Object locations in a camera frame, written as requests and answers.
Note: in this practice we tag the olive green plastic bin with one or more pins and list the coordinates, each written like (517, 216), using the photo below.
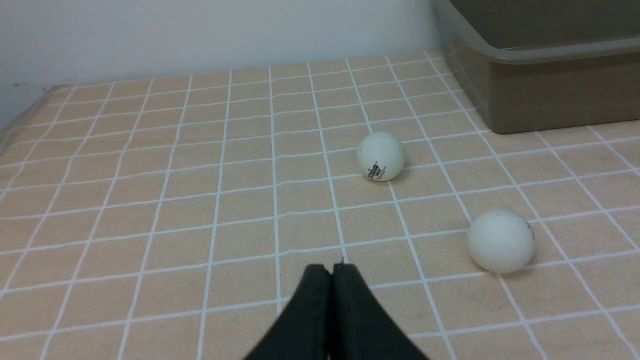
(535, 65)

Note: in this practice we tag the plain white ping-pong ball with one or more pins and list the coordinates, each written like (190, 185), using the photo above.
(500, 241)

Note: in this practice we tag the checkered beige tablecloth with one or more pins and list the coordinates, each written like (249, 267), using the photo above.
(172, 218)

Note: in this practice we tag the white ping-pong ball with logo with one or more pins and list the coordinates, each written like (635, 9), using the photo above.
(381, 156)

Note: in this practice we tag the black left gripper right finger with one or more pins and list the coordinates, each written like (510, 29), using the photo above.
(362, 328)

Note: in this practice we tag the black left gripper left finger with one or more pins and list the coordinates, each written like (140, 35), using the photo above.
(300, 330)

